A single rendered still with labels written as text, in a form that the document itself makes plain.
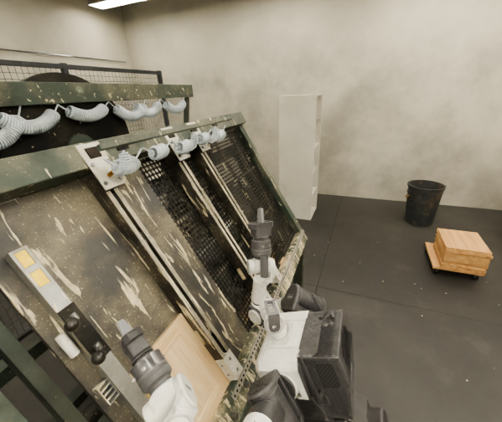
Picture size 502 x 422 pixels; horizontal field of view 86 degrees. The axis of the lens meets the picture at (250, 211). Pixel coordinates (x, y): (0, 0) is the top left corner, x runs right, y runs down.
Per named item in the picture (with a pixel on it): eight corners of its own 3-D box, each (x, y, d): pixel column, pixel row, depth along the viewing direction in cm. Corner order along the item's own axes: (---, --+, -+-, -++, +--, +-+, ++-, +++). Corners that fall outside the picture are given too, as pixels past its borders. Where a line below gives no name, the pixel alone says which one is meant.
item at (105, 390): (105, 406, 85) (110, 406, 84) (91, 389, 84) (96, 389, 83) (115, 393, 89) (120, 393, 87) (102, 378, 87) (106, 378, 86)
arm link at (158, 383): (126, 393, 69) (150, 434, 65) (160, 360, 72) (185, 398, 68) (143, 387, 79) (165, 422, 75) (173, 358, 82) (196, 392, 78)
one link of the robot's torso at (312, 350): (370, 359, 106) (339, 285, 97) (372, 462, 77) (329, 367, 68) (298, 360, 120) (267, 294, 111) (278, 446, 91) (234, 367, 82)
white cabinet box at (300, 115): (310, 220, 480) (317, 94, 398) (278, 216, 501) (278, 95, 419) (316, 207, 530) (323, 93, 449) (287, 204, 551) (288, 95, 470)
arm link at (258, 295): (260, 274, 132) (257, 302, 141) (245, 285, 125) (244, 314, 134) (277, 285, 126) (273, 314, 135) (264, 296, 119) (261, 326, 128)
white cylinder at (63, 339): (52, 339, 81) (69, 359, 82) (56, 338, 80) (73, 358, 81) (61, 331, 84) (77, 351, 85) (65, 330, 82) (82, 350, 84)
